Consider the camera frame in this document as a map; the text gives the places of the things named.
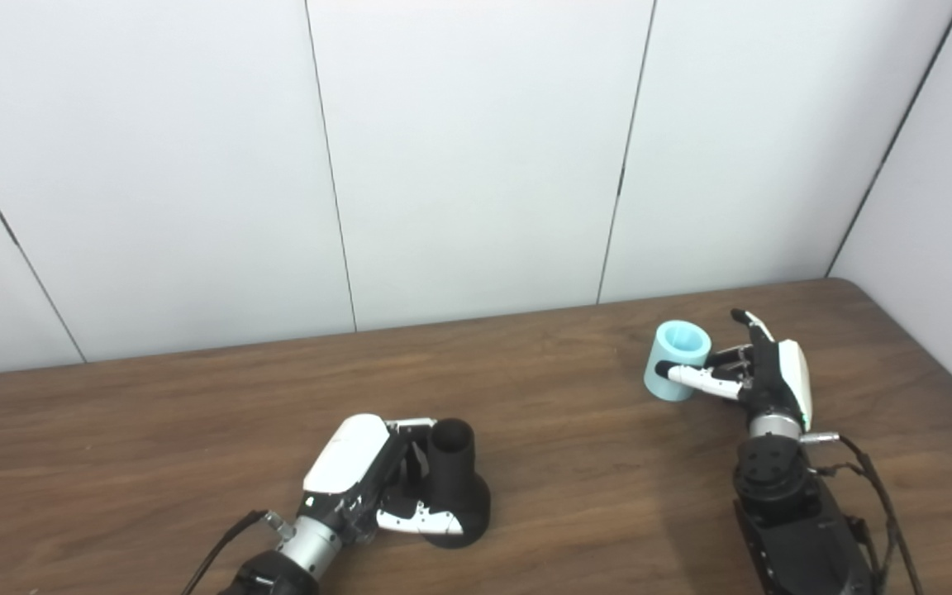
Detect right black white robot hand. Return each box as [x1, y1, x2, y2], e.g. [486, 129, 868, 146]
[655, 309, 814, 432]

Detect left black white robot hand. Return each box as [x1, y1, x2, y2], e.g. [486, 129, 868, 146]
[298, 413, 464, 542]

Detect light-blue cylindrical hose piece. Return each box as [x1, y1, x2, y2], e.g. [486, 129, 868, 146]
[644, 321, 712, 402]

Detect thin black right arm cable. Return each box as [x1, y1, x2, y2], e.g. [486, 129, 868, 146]
[811, 461, 894, 583]

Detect black funnel-shaped nozzle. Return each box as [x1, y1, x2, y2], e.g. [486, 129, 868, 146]
[422, 418, 492, 549]

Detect thick black right wrist cable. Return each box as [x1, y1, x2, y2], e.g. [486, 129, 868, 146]
[802, 431, 923, 595]

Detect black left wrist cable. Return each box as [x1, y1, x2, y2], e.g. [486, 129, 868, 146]
[180, 510, 269, 595]

